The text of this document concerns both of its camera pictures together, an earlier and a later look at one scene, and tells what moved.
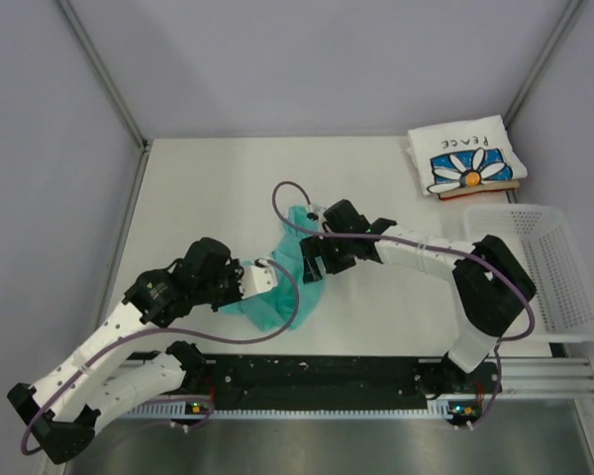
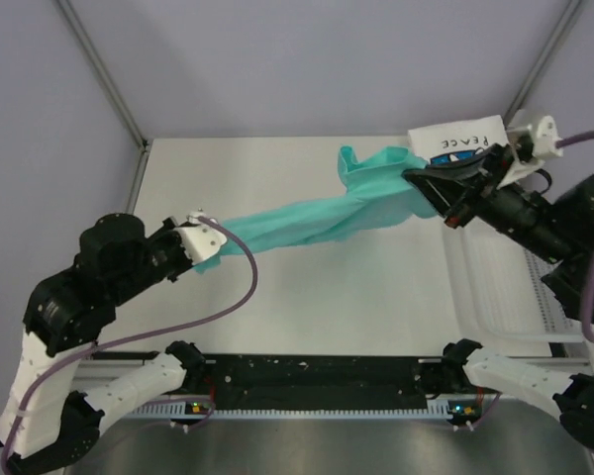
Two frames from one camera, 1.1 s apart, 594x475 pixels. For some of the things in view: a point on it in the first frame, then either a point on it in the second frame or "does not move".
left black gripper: [235, 270] → [167, 230]
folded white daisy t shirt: [463, 152] does not move
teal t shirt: [271, 310] → [375, 192]
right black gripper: [314, 247] → [445, 185]
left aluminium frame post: [97, 61] does not move
